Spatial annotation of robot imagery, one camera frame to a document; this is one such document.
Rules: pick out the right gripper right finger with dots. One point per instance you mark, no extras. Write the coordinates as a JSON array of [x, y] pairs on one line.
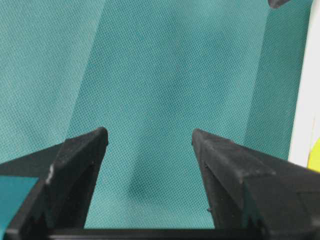
[[250, 189]]

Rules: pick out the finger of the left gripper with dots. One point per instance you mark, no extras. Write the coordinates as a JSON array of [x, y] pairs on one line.
[[275, 4]]

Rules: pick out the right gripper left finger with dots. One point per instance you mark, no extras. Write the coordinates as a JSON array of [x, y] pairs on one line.
[[51, 188]]

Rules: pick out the yellow tape roll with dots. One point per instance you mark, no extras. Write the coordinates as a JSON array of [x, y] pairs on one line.
[[314, 157]]

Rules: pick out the white plastic tray case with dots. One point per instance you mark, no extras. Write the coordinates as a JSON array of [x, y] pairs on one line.
[[306, 126]]

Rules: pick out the green table cloth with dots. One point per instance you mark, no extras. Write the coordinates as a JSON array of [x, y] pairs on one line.
[[150, 72]]

